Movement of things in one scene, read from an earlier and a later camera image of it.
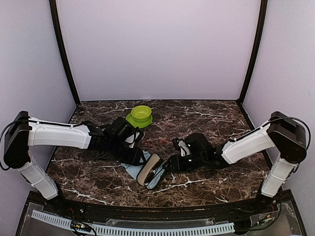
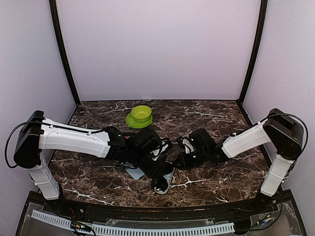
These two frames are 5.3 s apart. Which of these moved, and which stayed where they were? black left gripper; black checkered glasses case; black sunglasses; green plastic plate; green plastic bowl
Moved: black checkered glasses case; black sunglasses; black left gripper
Stayed: green plastic plate; green plastic bowl
